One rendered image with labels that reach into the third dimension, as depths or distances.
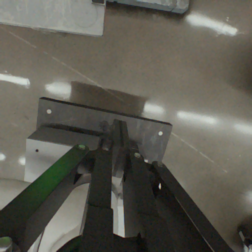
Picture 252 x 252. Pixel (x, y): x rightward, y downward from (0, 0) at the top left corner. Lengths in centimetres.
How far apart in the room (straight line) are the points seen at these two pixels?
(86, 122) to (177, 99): 54
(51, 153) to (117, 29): 64
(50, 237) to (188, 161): 89
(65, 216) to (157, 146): 43
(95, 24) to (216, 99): 80
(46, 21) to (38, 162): 40
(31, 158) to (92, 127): 23
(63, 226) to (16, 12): 51
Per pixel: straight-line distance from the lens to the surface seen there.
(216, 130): 119
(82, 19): 54
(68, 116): 71
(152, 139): 74
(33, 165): 67
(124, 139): 17
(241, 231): 166
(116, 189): 64
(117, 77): 97
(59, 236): 49
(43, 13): 56
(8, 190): 53
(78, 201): 52
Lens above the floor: 97
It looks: 72 degrees down
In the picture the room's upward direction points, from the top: 165 degrees clockwise
